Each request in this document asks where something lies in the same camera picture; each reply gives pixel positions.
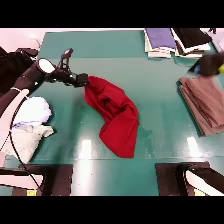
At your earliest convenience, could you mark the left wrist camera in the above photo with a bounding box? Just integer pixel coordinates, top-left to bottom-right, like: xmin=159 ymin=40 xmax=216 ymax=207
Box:
xmin=57 ymin=48 xmax=75 ymax=76

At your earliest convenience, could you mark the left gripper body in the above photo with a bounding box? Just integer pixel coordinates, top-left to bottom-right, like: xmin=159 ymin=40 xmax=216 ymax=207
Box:
xmin=68 ymin=72 xmax=90 ymax=89

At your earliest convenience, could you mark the white garment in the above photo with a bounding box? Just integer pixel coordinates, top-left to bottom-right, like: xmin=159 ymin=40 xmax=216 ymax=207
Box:
xmin=12 ymin=96 xmax=53 ymax=129

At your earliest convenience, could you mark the purple garment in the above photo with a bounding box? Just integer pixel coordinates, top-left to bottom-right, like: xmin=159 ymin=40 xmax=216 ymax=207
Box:
xmin=145 ymin=28 xmax=178 ymax=51

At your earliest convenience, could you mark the brown garment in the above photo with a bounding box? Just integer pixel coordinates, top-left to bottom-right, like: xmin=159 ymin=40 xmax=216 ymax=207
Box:
xmin=176 ymin=75 xmax=224 ymax=137

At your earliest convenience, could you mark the red garment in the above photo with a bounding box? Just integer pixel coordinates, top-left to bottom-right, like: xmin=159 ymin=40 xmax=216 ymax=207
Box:
xmin=83 ymin=75 xmax=141 ymax=159

